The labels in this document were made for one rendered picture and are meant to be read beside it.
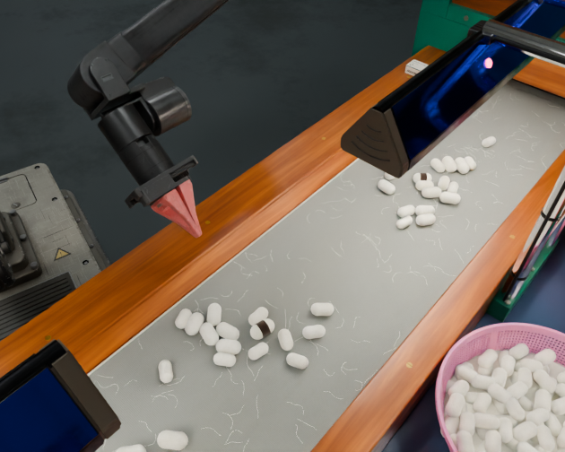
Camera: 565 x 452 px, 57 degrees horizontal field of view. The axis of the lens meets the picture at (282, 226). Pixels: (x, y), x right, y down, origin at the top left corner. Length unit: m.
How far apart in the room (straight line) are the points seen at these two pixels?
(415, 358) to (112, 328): 0.43
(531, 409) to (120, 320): 0.58
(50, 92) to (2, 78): 0.31
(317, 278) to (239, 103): 1.80
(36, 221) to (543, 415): 1.16
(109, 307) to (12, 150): 1.79
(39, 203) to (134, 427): 0.86
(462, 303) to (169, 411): 0.44
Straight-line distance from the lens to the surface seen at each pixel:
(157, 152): 0.74
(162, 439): 0.71
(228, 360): 0.74
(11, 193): 1.54
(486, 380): 0.79
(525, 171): 1.13
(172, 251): 0.86
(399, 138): 0.55
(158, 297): 0.82
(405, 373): 0.74
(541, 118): 1.29
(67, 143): 2.49
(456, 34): 1.40
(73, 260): 1.30
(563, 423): 0.81
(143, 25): 0.82
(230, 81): 2.74
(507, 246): 0.93
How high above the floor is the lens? 1.40
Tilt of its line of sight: 47 degrees down
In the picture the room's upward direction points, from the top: straight up
